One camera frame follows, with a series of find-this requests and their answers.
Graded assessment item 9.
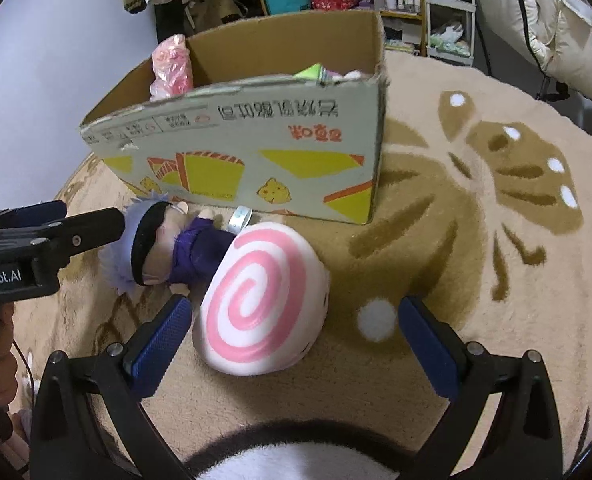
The pile of magazines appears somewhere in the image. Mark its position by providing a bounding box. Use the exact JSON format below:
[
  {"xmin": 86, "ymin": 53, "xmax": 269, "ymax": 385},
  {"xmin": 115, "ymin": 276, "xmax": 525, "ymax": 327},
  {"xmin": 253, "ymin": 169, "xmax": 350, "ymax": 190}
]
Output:
[{"xmin": 383, "ymin": 25, "xmax": 420, "ymax": 54}]

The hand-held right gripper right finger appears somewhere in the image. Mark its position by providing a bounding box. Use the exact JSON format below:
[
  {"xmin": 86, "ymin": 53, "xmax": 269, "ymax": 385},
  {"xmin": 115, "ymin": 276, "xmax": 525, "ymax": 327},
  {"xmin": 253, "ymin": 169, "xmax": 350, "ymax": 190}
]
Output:
[{"xmin": 397, "ymin": 295, "xmax": 563, "ymax": 480}]

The green tissue packet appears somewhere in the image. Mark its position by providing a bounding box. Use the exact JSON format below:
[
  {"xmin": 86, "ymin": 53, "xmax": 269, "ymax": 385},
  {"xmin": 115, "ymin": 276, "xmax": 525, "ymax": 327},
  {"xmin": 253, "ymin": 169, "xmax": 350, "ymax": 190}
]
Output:
[{"xmin": 292, "ymin": 62, "xmax": 327, "ymax": 86}]

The pink toy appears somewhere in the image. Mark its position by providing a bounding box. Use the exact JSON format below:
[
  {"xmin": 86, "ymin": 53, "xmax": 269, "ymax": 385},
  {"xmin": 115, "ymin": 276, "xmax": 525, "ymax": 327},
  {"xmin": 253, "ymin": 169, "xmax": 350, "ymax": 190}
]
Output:
[{"xmin": 150, "ymin": 34, "xmax": 195, "ymax": 100}]

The beige floral blanket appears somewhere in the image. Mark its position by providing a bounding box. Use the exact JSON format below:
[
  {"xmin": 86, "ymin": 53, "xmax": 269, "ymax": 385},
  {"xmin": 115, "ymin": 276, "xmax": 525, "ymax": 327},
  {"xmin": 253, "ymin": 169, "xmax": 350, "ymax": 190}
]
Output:
[{"xmin": 11, "ymin": 52, "xmax": 592, "ymax": 480}]

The white padded chair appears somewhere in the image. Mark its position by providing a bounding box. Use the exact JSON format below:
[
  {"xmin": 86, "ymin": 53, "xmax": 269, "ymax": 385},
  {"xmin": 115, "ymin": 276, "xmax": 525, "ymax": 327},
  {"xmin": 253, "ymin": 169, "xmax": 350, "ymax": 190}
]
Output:
[{"xmin": 446, "ymin": 0, "xmax": 592, "ymax": 111}]

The black hanging garment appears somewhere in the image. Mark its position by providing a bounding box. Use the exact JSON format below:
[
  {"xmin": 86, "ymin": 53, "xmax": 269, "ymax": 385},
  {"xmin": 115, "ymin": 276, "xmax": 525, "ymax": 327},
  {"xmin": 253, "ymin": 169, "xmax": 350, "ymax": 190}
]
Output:
[{"xmin": 153, "ymin": 2, "xmax": 187, "ymax": 43}]

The white-haired plush doll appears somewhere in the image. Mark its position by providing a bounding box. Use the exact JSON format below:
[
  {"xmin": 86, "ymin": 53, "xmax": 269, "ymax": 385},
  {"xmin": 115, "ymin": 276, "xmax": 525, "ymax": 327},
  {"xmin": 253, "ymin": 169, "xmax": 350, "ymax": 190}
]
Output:
[{"xmin": 98, "ymin": 199, "xmax": 237, "ymax": 297}]

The black white fluffy fabric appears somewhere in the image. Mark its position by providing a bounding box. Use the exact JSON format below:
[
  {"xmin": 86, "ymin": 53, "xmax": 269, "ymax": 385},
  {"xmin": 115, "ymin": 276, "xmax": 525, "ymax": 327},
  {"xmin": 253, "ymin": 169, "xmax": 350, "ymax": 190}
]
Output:
[{"xmin": 188, "ymin": 419, "xmax": 407, "ymax": 480}]

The khaki coat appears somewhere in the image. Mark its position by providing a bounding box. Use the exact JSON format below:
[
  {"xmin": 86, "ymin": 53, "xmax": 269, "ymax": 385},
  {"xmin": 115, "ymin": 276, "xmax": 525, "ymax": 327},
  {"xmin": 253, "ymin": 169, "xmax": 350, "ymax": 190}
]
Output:
[{"xmin": 183, "ymin": 0, "xmax": 243, "ymax": 32}]

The black cable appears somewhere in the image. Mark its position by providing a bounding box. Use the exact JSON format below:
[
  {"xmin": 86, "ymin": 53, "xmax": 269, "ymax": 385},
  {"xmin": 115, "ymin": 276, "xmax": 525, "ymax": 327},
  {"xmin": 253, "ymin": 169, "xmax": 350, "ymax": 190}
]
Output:
[{"xmin": 12, "ymin": 340, "xmax": 35, "ymax": 411}]

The pink swirl plush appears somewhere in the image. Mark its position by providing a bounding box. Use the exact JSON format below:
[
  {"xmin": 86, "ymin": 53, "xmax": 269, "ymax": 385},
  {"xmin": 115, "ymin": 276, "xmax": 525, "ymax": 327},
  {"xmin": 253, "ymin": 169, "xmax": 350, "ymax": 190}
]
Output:
[{"xmin": 191, "ymin": 222, "xmax": 331, "ymax": 377}]

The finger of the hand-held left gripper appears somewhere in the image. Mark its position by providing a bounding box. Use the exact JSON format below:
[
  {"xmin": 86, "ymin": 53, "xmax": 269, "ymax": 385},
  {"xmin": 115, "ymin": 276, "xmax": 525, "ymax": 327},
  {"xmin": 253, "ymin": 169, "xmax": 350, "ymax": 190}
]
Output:
[
  {"xmin": 0, "ymin": 200, "xmax": 68, "ymax": 235},
  {"xmin": 0, "ymin": 207, "xmax": 126, "ymax": 262}
]

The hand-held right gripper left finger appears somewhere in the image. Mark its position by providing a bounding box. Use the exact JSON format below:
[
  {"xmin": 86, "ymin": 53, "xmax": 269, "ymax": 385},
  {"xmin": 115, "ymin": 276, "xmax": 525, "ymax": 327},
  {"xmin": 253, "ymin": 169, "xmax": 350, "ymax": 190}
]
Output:
[{"xmin": 28, "ymin": 294, "xmax": 194, "ymax": 480}]

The printed cardboard box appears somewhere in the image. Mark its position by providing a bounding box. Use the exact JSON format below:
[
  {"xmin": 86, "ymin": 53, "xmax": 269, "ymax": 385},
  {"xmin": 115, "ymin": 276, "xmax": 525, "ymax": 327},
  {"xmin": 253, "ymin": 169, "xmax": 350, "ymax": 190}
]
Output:
[{"xmin": 78, "ymin": 10, "xmax": 391, "ymax": 226}]

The white trolley cart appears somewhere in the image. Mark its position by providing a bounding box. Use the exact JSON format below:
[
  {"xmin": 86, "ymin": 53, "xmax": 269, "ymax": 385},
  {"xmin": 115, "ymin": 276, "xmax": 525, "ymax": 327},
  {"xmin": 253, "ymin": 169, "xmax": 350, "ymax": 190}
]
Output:
[{"xmin": 425, "ymin": 0, "xmax": 477, "ymax": 67}]

